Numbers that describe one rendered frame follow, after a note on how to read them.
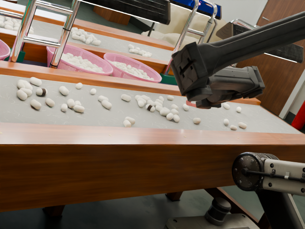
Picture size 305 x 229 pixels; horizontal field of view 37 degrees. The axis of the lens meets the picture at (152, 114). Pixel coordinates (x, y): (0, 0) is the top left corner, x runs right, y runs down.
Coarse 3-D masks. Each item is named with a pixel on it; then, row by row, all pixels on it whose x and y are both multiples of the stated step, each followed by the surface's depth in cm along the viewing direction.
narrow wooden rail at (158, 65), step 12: (0, 36) 164; (12, 36) 167; (36, 36) 177; (24, 48) 173; (36, 48) 176; (84, 48) 191; (96, 48) 199; (36, 60) 179; (144, 60) 217; (156, 60) 226
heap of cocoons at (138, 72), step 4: (108, 60) 198; (116, 64) 198; (120, 64) 199; (124, 64) 204; (120, 68) 195; (124, 68) 197; (128, 68) 201; (132, 68) 203; (128, 72) 193; (132, 72) 197; (136, 72) 199; (140, 72) 205; (144, 72) 204; (140, 76) 196; (144, 76) 199; (148, 76) 200
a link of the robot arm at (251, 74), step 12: (216, 72) 107; (228, 72) 113; (240, 72) 119; (252, 72) 127; (216, 84) 109; (228, 84) 114; (240, 84) 119; (252, 84) 125; (192, 96) 98; (204, 96) 101
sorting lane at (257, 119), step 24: (0, 96) 121; (48, 96) 135; (72, 96) 143; (96, 96) 152; (120, 96) 162; (0, 120) 109; (24, 120) 114; (48, 120) 120; (72, 120) 126; (96, 120) 133; (120, 120) 141; (144, 120) 150; (168, 120) 160; (192, 120) 171; (216, 120) 184; (240, 120) 199; (264, 120) 217
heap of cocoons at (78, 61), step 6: (66, 54) 182; (66, 60) 173; (72, 60) 177; (78, 60) 180; (84, 60) 183; (60, 66) 166; (78, 66) 174; (84, 66) 176; (90, 66) 180; (96, 66) 183; (102, 72) 177
